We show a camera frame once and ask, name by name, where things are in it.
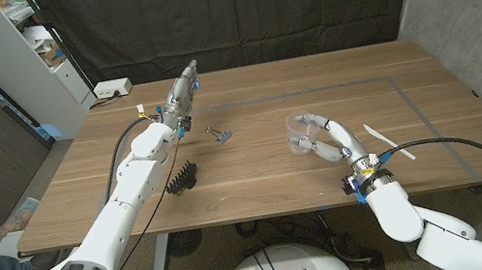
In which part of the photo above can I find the silver binder paper clamp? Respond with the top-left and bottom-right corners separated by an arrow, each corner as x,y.
204,122 -> 235,147

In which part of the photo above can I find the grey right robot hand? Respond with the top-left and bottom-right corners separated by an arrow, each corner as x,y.
289,100 -> 400,213

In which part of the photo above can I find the black curtain backdrop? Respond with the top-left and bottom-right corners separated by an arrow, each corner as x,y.
23,0 -> 439,102

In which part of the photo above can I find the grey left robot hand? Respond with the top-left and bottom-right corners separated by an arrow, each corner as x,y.
149,58 -> 210,143

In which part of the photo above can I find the colourful magazine on floor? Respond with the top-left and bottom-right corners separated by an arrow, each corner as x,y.
0,195 -> 48,254

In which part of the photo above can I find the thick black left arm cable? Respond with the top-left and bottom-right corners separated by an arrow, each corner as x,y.
91,113 -> 173,208

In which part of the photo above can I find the black claw hair clip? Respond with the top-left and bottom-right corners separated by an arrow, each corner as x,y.
162,158 -> 202,198

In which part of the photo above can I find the grey metal table leg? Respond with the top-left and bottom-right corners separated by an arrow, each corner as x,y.
141,232 -> 176,270

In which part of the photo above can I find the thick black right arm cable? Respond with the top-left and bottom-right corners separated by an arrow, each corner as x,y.
375,129 -> 482,220

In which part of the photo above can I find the cardboard box on shelf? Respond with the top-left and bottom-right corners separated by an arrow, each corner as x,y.
36,37 -> 69,71

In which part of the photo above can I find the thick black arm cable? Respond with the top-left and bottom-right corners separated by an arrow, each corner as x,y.
91,113 -> 173,208
375,129 -> 482,220

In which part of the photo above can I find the white power strip box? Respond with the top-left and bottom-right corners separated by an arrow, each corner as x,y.
91,76 -> 135,102

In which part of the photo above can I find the clear plastic measuring cup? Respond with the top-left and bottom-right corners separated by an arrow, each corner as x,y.
283,107 -> 331,157

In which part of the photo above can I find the black round ribbed floor object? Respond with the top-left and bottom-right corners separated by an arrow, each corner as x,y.
165,228 -> 207,259

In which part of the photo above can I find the white shelf cabinet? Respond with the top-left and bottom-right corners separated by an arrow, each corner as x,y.
0,0 -> 104,152

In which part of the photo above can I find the white plastic knife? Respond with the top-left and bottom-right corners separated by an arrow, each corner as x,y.
362,116 -> 418,168

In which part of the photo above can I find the black floor cable bundle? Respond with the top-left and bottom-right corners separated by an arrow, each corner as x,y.
234,199 -> 384,270

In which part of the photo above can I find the dark shoe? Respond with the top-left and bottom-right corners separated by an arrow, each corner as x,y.
25,249 -> 66,270

